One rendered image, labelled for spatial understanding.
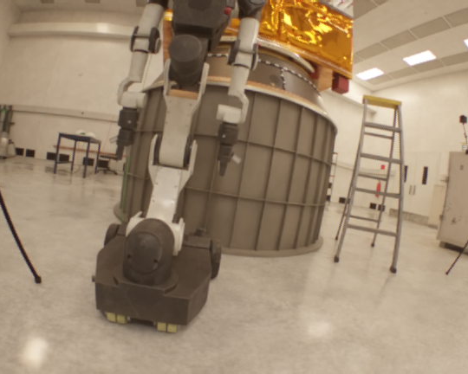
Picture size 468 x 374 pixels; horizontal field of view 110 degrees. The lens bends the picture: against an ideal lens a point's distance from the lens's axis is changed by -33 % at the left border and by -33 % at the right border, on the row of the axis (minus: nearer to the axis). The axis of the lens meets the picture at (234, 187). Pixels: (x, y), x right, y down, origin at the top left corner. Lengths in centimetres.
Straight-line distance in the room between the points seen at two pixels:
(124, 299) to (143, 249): 18
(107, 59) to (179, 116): 730
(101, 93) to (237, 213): 673
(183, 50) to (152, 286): 75
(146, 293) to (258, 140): 128
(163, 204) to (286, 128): 114
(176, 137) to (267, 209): 97
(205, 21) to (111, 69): 717
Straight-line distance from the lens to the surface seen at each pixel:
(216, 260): 118
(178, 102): 103
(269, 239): 183
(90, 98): 795
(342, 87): 268
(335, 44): 273
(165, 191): 100
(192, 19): 100
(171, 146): 102
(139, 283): 74
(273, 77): 196
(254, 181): 169
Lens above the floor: 55
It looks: 3 degrees down
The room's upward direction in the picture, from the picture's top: 9 degrees clockwise
